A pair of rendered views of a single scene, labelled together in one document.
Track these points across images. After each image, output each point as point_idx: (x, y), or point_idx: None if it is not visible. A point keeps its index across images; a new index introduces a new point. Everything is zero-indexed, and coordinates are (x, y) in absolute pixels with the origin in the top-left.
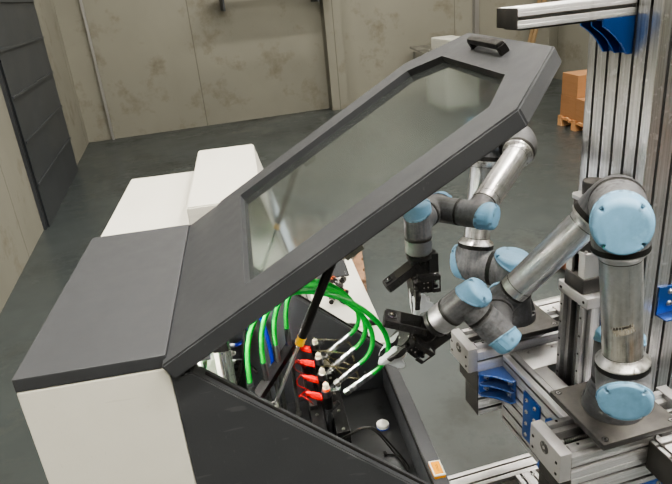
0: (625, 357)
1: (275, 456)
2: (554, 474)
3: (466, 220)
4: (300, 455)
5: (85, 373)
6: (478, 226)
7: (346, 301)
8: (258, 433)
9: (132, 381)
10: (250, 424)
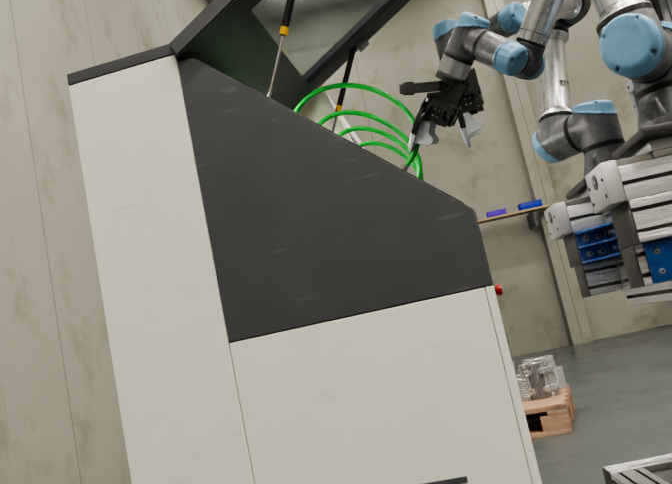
0: None
1: (265, 140)
2: (606, 199)
3: (493, 25)
4: (288, 138)
5: (115, 63)
6: (504, 25)
7: (368, 87)
8: (249, 115)
9: (148, 68)
10: (241, 105)
